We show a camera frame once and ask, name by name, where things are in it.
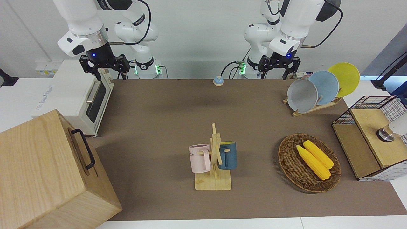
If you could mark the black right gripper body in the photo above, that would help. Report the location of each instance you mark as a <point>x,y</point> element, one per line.
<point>100,55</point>

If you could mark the light blue plate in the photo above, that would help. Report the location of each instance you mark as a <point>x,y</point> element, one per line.
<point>327,86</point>

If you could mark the brown wicker basket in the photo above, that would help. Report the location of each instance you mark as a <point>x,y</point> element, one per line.
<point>292,165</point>

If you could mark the dark blue mug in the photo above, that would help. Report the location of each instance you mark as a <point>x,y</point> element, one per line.
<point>229,156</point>

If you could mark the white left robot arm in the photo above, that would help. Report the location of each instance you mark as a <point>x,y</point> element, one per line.
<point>299,16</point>

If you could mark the gray blue partition panel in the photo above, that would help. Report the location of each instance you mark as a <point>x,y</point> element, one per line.
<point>394,47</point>

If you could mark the white wall socket strip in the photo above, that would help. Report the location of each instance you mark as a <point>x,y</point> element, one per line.
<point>47,70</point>

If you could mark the white toaster oven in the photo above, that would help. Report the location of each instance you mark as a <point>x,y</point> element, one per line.
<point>70,86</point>

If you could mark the wooden plate rack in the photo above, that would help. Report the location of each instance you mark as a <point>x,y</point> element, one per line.
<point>324,106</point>

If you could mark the brown table mat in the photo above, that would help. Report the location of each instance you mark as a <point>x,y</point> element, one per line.
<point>159,105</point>

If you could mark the yellow corn cob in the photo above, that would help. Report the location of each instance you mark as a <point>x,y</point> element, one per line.
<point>318,153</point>
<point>313,163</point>

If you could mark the light wooden box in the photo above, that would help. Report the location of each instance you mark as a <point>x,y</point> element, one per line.
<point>38,165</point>

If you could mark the pink mug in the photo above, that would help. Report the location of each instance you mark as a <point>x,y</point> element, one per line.
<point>198,159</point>

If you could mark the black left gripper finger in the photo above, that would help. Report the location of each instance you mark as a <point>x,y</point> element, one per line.
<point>294,65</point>
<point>264,65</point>

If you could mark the blue service bell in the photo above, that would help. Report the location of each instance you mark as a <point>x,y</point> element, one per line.
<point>218,82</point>

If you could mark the yellow plate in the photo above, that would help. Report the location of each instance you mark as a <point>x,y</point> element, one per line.
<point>348,76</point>

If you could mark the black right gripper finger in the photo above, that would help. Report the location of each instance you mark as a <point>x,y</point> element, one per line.
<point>124,65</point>
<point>88,63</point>

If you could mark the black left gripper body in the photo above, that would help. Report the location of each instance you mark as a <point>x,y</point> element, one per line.
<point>281,58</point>

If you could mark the small printed box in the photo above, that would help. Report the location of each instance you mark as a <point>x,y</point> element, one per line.
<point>305,75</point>

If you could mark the wooden mug tree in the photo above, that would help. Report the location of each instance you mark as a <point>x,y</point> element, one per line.
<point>213,183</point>

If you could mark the gray plate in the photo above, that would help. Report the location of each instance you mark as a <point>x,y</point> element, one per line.
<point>302,97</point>

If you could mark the black clamp mount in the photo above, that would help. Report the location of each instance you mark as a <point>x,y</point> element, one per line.
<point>8,81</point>

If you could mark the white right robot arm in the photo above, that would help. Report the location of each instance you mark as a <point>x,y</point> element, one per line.
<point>79,16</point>

